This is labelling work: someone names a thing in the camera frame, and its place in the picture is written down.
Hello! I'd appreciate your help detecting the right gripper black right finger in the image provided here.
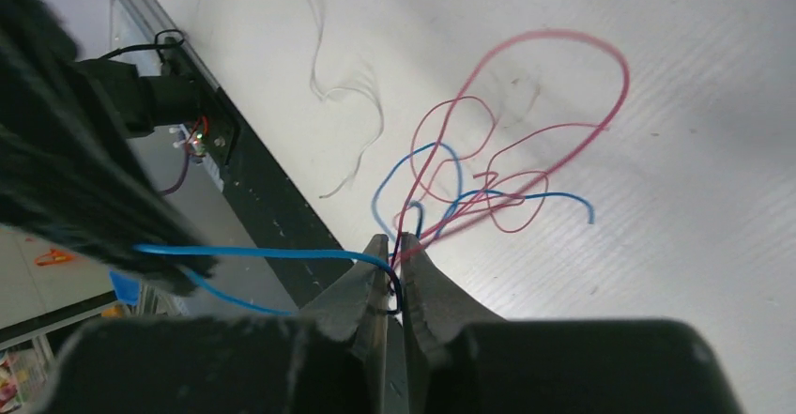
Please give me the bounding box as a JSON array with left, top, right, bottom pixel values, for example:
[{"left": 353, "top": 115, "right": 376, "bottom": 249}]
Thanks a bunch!
[{"left": 400, "top": 233, "right": 742, "bottom": 413}]

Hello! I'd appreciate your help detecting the red blue cable pile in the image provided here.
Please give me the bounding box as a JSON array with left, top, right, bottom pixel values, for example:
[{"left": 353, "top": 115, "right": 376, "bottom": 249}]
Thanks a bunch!
[{"left": 371, "top": 28, "right": 631, "bottom": 263}]

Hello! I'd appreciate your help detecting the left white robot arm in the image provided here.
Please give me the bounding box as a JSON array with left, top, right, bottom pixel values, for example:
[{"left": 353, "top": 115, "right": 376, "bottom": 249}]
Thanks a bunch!
[{"left": 1, "top": 0, "right": 216, "bottom": 296}]

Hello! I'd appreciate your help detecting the left controller board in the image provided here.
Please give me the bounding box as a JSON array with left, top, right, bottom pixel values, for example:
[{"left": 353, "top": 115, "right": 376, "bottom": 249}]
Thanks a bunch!
[{"left": 169, "top": 115, "right": 224, "bottom": 192}]

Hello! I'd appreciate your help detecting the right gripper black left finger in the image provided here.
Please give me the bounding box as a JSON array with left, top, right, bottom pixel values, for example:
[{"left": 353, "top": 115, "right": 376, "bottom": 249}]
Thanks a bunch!
[{"left": 37, "top": 234, "right": 388, "bottom": 413}]

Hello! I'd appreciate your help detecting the aluminium front rail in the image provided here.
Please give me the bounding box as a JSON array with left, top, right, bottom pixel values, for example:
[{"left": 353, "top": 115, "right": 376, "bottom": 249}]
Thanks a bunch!
[{"left": 110, "top": 0, "right": 219, "bottom": 89}]

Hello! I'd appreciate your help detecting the white cable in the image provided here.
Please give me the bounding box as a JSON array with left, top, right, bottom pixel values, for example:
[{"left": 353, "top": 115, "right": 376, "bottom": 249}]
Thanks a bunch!
[{"left": 252, "top": 0, "right": 386, "bottom": 200}]

